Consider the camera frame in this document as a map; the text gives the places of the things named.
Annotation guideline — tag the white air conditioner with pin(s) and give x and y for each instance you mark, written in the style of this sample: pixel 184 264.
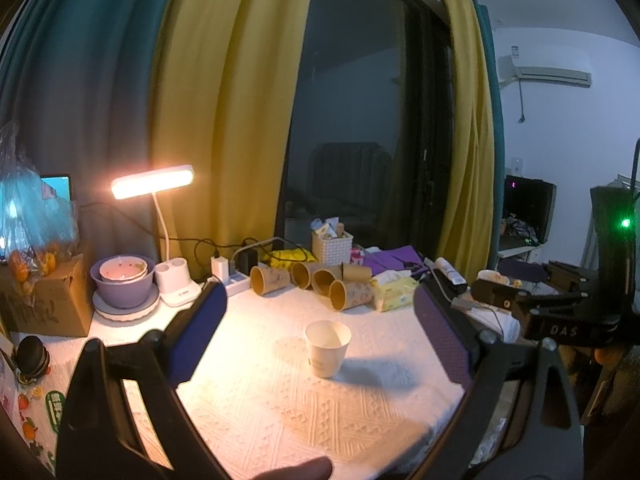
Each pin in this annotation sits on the white air conditioner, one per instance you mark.
pixel 546 63

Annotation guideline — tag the yellow curtain left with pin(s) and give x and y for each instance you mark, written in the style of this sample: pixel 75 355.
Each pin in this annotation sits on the yellow curtain left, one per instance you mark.
pixel 226 75

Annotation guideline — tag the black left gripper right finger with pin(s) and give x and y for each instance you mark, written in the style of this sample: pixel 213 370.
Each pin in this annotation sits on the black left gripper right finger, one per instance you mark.
pixel 542 438

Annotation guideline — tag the yellow curtain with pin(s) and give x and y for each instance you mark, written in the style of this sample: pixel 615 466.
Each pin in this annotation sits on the yellow curtain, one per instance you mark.
pixel 467 224
pixel 226 75

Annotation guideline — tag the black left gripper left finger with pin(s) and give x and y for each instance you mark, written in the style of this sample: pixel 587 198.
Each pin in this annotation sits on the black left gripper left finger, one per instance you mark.
pixel 98 436

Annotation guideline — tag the purple bowl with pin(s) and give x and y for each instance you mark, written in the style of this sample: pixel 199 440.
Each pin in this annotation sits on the purple bowl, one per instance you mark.
pixel 128 294

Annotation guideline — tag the white charger adapter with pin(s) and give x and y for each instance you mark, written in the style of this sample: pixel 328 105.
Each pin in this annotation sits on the white charger adapter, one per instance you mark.
pixel 220 268

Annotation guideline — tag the left hand thumb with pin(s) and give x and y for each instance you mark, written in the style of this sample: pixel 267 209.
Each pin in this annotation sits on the left hand thumb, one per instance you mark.
pixel 319 468

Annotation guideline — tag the white desk lamp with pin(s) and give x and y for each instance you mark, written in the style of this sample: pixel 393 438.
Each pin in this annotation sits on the white desk lamp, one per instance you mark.
pixel 172 275

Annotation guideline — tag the teal curtain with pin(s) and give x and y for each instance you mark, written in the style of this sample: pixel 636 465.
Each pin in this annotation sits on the teal curtain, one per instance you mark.
pixel 77 77

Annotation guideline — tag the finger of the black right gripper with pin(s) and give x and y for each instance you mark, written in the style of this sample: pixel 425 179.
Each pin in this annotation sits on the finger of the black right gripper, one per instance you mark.
pixel 505 297
pixel 524 271

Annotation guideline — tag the white woven basket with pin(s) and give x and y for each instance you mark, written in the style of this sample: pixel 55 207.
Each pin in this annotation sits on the white woven basket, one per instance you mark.
pixel 332 251

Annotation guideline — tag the white power strip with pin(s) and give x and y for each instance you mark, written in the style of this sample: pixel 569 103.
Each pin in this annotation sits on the white power strip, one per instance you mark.
pixel 234 284

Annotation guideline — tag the plastic bag of oranges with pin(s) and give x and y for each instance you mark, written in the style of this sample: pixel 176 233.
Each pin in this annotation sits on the plastic bag of oranges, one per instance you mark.
pixel 39 229

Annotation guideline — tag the black round pouch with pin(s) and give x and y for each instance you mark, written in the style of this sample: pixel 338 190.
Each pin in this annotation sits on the black round pouch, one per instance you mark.
pixel 32 357

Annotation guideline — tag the yellow curtain right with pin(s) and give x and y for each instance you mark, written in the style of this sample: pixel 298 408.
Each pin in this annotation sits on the yellow curtain right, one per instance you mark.
pixel 467 224

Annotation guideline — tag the white bear mug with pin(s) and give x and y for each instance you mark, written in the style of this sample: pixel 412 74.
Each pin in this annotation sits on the white bear mug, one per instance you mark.
pixel 493 277

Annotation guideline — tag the brown paper cup behind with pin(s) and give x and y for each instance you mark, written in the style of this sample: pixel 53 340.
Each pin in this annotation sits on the brown paper cup behind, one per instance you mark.
pixel 354 273

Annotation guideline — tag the brown patterned paper cup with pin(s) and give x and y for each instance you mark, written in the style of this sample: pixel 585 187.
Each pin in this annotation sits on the brown patterned paper cup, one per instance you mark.
pixel 265 279
pixel 301 273
pixel 347 295
pixel 323 278

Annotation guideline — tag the yellow tissue pack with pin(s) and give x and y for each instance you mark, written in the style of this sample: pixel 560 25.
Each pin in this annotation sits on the yellow tissue pack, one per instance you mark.
pixel 395 294

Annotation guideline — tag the cardboard box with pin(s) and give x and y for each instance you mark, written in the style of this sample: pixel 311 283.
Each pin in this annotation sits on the cardboard box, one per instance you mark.
pixel 60 304

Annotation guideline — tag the white plate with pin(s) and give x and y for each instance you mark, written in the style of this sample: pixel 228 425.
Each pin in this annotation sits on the white plate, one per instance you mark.
pixel 128 314

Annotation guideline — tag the white textured tablecloth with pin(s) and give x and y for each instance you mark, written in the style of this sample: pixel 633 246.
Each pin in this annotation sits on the white textured tablecloth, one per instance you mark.
pixel 258 406

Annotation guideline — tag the white tube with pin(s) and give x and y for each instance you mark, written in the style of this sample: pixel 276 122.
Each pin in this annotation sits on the white tube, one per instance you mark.
pixel 451 274

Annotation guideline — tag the yellow patterned bag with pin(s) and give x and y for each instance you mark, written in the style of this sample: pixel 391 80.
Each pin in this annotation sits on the yellow patterned bag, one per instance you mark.
pixel 285 258

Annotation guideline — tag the purple cloth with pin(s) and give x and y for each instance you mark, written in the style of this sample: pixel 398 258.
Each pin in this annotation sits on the purple cloth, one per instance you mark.
pixel 404 258

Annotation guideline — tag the white paper cup green logo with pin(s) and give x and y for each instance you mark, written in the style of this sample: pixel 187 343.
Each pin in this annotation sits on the white paper cup green logo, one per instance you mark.
pixel 326 342

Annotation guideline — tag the white inner bowl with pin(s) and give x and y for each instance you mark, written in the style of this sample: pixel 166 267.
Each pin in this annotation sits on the white inner bowl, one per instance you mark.
pixel 123 269

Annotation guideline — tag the dark monitor screen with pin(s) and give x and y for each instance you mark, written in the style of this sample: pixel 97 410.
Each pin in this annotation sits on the dark monitor screen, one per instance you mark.
pixel 528 206

